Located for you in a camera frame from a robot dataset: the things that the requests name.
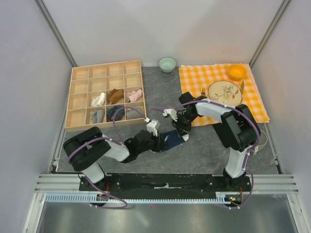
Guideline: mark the pink rolled cloth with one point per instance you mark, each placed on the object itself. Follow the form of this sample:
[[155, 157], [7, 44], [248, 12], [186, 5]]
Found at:
[[135, 95]]

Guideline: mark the orange checkered tablecloth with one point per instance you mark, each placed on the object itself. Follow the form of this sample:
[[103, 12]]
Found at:
[[194, 78]]

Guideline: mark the wooden compartment tray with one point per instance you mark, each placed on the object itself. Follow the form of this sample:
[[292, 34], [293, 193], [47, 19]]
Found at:
[[88, 82]]

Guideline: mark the striped navy rolled cloth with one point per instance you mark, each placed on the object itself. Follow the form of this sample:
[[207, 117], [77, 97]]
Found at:
[[116, 111]]

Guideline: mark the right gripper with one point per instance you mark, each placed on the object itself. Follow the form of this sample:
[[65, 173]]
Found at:
[[180, 125]]

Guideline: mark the gold fork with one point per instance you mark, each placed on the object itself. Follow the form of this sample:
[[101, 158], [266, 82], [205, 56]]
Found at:
[[203, 92]]

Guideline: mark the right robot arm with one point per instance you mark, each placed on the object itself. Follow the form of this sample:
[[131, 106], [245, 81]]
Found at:
[[236, 128]]

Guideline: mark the orange bowl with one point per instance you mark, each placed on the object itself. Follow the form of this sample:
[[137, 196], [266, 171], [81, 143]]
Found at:
[[237, 72]]

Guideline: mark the brown rolled cloth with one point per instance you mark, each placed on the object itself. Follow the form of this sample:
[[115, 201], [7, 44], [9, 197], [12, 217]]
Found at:
[[115, 95]]

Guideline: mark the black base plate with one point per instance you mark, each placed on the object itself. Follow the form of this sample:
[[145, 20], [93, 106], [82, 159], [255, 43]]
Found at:
[[122, 182]]

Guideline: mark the white cable duct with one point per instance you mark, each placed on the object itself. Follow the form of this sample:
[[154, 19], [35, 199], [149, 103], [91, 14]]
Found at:
[[94, 197]]

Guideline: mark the navy blue underwear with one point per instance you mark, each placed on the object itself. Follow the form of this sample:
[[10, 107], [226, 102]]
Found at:
[[172, 139]]

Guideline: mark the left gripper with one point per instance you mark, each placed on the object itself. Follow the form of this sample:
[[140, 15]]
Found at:
[[160, 143]]

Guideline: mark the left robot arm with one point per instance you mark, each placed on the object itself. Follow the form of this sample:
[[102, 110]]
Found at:
[[85, 149]]

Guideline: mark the green ceramic bowl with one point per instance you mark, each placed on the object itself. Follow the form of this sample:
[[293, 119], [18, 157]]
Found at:
[[167, 64]]

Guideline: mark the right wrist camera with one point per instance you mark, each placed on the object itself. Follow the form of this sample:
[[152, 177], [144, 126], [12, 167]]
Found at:
[[170, 113]]

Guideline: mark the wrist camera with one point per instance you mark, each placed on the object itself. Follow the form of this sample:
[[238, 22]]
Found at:
[[170, 113], [152, 126]]

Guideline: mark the light grey rolled cloth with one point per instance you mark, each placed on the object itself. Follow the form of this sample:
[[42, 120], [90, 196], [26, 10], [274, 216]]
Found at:
[[98, 116]]

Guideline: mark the white rolled cloth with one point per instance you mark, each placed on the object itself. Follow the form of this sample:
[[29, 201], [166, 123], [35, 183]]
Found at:
[[99, 100]]

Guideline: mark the beige decorated plate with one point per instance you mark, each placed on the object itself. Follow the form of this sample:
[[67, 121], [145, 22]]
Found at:
[[225, 92]]

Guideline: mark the gold knife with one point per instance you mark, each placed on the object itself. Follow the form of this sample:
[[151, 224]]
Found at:
[[242, 87]]

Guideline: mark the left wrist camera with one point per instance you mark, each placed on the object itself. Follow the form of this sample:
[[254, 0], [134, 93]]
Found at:
[[152, 126]]

